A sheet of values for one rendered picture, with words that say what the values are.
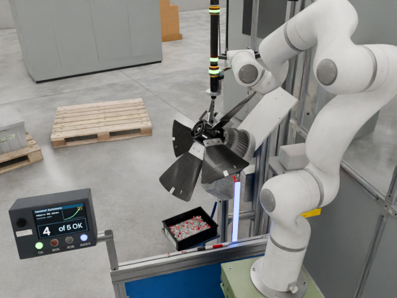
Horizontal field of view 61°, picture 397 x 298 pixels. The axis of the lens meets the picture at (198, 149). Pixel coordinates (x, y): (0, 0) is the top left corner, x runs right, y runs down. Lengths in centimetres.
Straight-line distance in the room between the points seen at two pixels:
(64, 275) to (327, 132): 229
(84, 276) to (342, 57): 236
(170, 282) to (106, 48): 589
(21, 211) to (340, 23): 110
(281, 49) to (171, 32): 894
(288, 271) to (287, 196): 30
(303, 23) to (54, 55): 622
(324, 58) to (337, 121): 17
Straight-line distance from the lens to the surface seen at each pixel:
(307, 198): 97
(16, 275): 292
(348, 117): 85
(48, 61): 690
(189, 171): 173
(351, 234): 207
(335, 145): 87
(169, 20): 975
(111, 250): 146
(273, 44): 98
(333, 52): 74
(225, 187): 171
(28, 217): 131
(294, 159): 207
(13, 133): 417
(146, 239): 287
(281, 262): 112
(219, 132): 176
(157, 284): 165
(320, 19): 86
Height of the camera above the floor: 198
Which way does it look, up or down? 29 degrees down
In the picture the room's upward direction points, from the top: 1 degrees counter-clockwise
